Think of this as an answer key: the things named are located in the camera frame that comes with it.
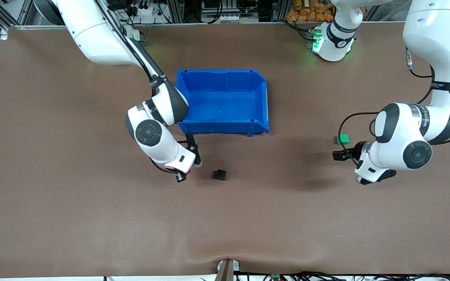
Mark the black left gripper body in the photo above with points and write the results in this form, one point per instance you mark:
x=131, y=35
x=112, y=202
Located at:
x=354, y=151

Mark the small green cube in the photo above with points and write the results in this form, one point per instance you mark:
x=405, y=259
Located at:
x=343, y=139

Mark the small black cube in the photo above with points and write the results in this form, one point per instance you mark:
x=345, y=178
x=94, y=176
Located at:
x=220, y=175

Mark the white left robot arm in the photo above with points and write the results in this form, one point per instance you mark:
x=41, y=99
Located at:
x=436, y=31

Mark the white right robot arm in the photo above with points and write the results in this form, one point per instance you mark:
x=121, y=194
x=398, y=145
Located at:
x=92, y=31

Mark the blue plastic storage bin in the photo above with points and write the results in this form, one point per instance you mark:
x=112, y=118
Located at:
x=225, y=105

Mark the metal table edge clamp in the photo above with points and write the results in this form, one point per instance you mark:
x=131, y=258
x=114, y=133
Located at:
x=227, y=269

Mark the small green connector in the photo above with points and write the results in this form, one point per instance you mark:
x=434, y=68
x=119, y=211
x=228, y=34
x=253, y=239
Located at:
x=275, y=276

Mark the orange snack bags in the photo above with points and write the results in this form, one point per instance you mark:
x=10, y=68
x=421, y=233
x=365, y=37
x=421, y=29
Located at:
x=309, y=11

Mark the grey socket strip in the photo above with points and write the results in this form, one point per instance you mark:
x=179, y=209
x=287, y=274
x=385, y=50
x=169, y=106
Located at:
x=229, y=18

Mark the white power strip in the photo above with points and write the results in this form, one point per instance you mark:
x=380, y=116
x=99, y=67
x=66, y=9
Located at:
x=141, y=9

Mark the aluminium frame post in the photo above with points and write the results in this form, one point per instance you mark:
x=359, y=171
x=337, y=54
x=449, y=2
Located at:
x=176, y=11

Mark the aluminium frame profile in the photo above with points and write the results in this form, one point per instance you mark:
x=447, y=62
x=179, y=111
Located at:
x=18, y=13

